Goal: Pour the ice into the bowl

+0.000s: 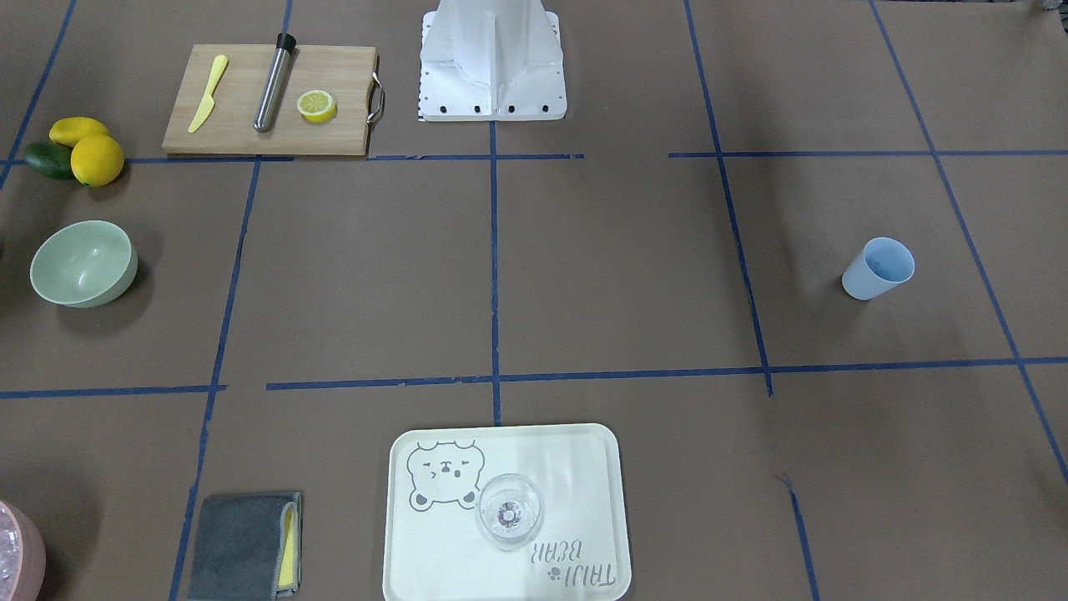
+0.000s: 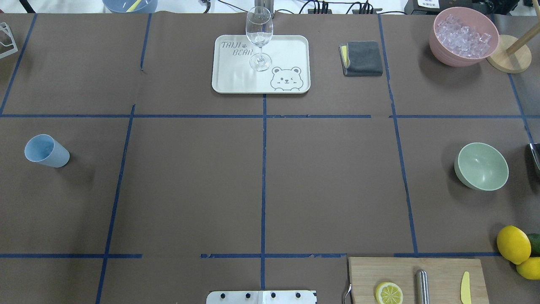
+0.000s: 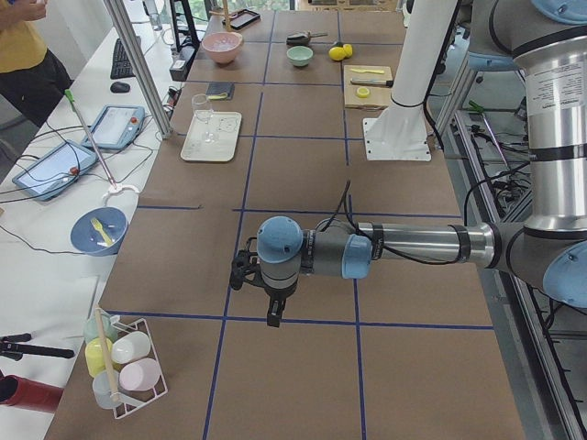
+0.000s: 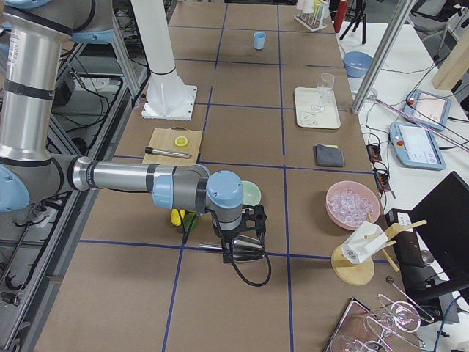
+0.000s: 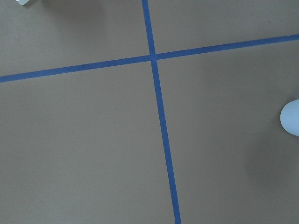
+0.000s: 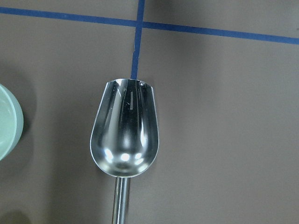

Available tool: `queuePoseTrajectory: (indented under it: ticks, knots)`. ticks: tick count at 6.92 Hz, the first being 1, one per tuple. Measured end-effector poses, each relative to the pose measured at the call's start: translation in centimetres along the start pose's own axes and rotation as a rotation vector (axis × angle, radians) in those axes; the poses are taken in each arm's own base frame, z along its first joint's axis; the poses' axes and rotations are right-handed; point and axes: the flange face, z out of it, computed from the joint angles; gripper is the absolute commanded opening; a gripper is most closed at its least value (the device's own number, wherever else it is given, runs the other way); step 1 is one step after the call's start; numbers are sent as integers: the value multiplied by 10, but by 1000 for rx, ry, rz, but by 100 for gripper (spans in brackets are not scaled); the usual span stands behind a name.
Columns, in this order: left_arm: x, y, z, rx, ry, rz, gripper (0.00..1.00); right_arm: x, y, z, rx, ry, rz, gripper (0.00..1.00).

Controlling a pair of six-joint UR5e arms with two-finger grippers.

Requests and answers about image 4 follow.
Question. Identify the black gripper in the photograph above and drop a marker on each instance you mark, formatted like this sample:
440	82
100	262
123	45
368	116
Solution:
228	235

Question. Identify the mint green bowl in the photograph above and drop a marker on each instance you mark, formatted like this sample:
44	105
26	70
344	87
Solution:
251	193

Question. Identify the light blue cup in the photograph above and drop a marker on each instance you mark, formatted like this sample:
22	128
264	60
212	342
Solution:
259	40

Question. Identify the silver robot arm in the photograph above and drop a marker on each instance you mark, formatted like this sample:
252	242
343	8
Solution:
29	173

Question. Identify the pink bowl with ice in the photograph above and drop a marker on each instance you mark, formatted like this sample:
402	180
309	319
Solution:
349	204

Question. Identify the blue bowl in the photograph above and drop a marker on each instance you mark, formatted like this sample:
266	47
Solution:
356	63

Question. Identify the green lime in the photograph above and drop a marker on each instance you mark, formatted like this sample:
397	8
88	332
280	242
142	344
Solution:
190	222

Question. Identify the yellow lemon small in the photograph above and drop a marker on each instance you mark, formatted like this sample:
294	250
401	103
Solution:
177	216

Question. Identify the grey folded cloth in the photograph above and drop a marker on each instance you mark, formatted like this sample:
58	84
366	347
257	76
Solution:
328	156

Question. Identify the lemon half slice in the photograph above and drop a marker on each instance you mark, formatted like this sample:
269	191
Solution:
181	141

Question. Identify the yellow sponge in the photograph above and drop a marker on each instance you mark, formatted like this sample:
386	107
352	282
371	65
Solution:
331	146

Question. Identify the wooden cutting board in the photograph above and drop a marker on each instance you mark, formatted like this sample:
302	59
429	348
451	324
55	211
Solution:
165	139

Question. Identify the wooden mug tree stand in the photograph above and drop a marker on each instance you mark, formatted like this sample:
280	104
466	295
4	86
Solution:
362	274

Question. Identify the white paper carton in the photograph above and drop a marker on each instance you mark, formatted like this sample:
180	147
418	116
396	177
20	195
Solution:
365	241

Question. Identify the cream bear tray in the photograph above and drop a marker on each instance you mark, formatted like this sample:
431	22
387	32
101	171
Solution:
308	117

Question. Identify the clear wine glass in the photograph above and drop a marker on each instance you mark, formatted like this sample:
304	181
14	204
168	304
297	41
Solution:
324	89

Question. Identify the tray of upturned glasses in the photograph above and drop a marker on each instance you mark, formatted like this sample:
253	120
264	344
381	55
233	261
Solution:
392	326

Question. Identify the near teach pendant tablet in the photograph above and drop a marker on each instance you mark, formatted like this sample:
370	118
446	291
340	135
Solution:
415	147

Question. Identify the teach pendant tablet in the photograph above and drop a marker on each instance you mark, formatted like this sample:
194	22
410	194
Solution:
415	147
428	108

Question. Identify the black monitor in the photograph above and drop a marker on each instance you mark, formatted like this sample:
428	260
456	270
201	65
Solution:
445	234

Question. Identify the far teach pendant tablet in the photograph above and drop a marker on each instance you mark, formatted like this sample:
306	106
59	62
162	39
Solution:
428	108

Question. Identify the black tripod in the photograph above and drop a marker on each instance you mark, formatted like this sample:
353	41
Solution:
360	18

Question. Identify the white wire cup rack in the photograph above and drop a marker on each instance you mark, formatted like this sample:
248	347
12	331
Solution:
312	14

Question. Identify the aluminium frame post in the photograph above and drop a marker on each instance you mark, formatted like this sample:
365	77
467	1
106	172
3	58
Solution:
389	37

